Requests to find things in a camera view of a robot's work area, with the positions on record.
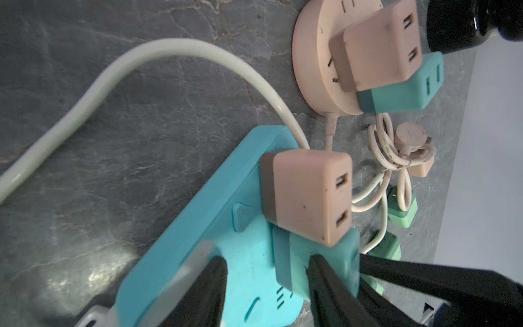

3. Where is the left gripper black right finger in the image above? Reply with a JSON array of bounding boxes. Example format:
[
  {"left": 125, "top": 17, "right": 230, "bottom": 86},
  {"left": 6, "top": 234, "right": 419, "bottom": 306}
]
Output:
[{"left": 306, "top": 255, "right": 379, "bottom": 326}]

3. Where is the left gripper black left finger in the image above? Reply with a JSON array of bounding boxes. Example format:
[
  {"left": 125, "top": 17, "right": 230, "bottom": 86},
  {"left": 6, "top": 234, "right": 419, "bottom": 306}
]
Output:
[{"left": 160, "top": 256, "right": 228, "bottom": 327}]

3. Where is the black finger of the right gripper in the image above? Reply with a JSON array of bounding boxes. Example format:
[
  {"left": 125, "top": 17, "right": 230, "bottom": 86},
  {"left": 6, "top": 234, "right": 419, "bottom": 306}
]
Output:
[{"left": 360, "top": 255, "right": 522, "bottom": 326}]

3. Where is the teal adapter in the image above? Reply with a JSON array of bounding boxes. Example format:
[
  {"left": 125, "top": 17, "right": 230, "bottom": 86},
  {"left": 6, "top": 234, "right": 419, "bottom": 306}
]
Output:
[
  {"left": 272, "top": 225, "right": 361, "bottom": 302},
  {"left": 357, "top": 52, "right": 444, "bottom": 114}
]

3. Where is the green plug adapter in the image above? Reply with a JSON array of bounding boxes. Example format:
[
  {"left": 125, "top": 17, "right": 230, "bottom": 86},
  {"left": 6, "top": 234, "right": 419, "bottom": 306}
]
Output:
[
  {"left": 387, "top": 185, "right": 419, "bottom": 230},
  {"left": 367, "top": 232, "right": 402, "bottom": 261}
]

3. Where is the teal triangular power socket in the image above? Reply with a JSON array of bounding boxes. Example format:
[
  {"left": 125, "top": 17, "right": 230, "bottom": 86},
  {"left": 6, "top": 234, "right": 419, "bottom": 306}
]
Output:
[{"left": 115, "top": 125, "right": 303, "bottom": 326}]

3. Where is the long white power strip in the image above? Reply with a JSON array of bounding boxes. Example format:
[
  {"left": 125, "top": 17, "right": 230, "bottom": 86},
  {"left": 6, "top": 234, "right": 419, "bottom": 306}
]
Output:
[{"left": 74, "top": 305, "right": 109, "bottom": 327}]

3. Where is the round beige power socket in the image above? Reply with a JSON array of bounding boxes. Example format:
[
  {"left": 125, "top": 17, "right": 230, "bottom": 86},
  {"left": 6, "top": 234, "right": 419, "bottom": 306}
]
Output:
[{"left": 292, "top": 0, "right": 383, "bottom": 116}]

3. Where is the black ribbed vase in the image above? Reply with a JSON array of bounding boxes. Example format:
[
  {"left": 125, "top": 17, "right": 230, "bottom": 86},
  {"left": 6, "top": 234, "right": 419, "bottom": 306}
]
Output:
[{"left": 426, "top": 0, "right": 522, "bottom": 54}]

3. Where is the beige coiled power cable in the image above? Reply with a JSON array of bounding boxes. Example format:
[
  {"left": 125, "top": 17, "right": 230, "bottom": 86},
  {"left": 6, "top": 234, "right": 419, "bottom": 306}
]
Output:
[{"left": 324, "top": 112, "right": 437, "bottom": 255}]

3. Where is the white power strip cable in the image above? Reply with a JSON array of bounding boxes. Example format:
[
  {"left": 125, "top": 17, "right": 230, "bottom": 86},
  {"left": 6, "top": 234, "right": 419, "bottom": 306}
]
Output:
[{"left": 0, "top": 37, "right": 311, "bottom": 205}]

